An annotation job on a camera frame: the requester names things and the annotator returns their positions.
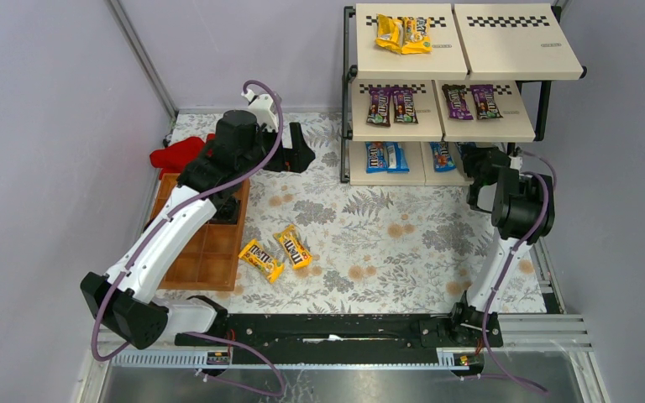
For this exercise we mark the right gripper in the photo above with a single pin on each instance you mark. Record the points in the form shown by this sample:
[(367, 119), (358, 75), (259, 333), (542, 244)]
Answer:
[(479, 161)]

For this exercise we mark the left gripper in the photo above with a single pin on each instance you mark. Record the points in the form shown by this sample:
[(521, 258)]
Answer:
[(287, 154)]

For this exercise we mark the blue M&M candy bag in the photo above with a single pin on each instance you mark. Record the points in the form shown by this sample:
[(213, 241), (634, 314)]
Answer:
[(465, 148)]

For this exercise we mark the purple candy bag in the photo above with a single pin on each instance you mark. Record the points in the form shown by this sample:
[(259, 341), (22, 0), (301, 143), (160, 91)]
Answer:
[(454, 96), (485, 102)]

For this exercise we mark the blue white candy bag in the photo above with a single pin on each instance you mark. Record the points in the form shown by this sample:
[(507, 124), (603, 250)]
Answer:
[(396, 159)]

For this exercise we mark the yellow candy bag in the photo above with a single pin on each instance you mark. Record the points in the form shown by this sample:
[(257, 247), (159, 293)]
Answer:
[(416, 37), (254, 254), (296, 251), (389, 33)]

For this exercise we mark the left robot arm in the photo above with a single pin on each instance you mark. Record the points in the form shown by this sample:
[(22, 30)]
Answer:
[(123, 300)]

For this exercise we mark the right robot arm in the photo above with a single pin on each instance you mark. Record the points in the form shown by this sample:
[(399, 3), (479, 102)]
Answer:
[(521, 208)]

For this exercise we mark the blue candy bag on shelf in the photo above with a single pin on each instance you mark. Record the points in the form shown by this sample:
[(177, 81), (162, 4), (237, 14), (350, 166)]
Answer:
[(376, 157)]

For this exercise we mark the brown candy bag left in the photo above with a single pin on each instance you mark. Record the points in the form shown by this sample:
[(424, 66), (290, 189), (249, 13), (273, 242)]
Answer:
[(379, 110)]

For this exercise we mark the brown candy bag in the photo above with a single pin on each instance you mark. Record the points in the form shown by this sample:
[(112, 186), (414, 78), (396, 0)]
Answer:
[(405, 111), (379, 110)]

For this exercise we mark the brown candy bag right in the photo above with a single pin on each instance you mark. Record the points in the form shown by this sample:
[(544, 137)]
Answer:
[(405, 111)]

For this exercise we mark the three-tier shelf rack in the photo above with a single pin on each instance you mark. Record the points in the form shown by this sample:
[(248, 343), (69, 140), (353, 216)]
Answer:
[(419, 78)]

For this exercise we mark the floral table mat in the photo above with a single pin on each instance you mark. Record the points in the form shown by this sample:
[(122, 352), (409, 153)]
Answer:
[(375, 249)]

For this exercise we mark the black rolled sock right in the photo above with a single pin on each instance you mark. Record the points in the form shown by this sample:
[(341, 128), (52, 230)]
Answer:
[(228, 213)]

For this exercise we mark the red cloth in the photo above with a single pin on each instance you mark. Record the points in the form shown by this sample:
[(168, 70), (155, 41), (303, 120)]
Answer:
[(174, 158)]

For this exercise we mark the wooden compartment tray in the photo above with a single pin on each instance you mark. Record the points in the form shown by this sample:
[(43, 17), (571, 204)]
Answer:
[(210, 261)]

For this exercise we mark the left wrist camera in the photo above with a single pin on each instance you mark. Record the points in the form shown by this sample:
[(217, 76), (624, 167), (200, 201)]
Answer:
[(263, 106)]

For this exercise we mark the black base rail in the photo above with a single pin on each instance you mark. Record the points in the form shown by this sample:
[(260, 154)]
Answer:
[(377, 339)]

